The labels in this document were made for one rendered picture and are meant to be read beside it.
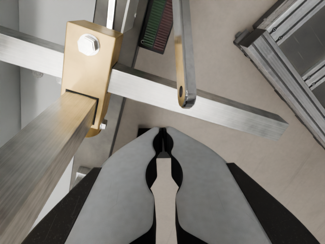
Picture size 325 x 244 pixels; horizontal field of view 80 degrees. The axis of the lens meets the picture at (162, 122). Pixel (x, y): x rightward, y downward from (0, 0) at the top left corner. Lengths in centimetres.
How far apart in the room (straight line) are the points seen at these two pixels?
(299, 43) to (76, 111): 94
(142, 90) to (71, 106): 8
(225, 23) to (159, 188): 117
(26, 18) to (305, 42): 96
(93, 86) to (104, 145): 24
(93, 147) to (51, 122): 28
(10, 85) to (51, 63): 28
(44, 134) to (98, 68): 9
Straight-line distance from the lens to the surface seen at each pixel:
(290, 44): 101
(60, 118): 20
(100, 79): 23
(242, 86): 122
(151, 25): 36
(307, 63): 108
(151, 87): 24
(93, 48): 22
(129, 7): 27
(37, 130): 18
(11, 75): 53
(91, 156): 49
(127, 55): 37
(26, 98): 57
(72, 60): 24
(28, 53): 27
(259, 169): 163
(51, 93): 53
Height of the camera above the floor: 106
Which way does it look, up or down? 61 degrees down
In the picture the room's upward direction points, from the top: 178 degrees clockwise
